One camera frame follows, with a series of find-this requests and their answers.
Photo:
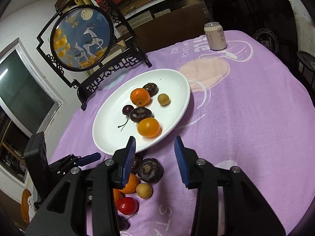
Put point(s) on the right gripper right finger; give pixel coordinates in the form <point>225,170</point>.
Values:
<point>246,211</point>

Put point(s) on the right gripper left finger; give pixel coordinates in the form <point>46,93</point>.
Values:
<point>64,210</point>

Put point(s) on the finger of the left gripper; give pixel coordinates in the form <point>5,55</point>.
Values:
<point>85,160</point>

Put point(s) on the mandarin orange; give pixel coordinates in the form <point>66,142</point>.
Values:
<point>131,185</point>
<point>117,195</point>

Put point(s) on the red cherry tomato back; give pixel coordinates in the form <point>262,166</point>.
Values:
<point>127,206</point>

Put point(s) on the dark cherry with stem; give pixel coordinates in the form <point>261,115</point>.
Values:
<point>126,111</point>

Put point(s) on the water chestnut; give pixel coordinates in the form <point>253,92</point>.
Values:
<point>136,163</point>
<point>150,170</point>
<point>151,88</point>
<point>140,113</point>

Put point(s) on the yellow-orange kumquat front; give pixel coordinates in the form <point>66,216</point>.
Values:
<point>148,127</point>

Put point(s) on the longan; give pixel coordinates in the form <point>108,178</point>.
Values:
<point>144,190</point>
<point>163,99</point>

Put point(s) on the white oval plate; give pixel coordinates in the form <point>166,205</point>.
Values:
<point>147,107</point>

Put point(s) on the window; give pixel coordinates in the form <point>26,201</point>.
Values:
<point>27,107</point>

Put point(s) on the purple printed tablecloth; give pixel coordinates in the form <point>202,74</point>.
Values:
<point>246,109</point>

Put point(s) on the deer painting screen stand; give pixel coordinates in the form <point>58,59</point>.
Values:
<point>76,41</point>

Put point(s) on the brown wooden board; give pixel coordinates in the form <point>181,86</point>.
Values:
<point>174,27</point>

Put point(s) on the black round stool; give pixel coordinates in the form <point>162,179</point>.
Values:
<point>306,64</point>

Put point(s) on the pink beverage can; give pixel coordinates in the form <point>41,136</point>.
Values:
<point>215,36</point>

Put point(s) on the black chair back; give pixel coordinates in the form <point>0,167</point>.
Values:
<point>270,22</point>

